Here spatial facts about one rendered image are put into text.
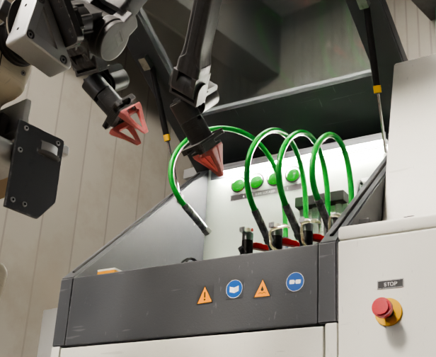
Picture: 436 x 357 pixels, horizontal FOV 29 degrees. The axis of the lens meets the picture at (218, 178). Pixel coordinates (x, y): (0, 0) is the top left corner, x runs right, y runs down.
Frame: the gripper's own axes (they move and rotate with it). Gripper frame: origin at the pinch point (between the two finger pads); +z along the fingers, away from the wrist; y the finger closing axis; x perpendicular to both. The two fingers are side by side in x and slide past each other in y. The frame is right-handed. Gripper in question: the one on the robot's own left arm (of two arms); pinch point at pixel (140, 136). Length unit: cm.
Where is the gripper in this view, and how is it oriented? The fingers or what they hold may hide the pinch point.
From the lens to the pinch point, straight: 207.5
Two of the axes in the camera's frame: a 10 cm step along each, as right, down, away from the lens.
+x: -6.2, 4.2, -6.6
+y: -4.2, 5.4, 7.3
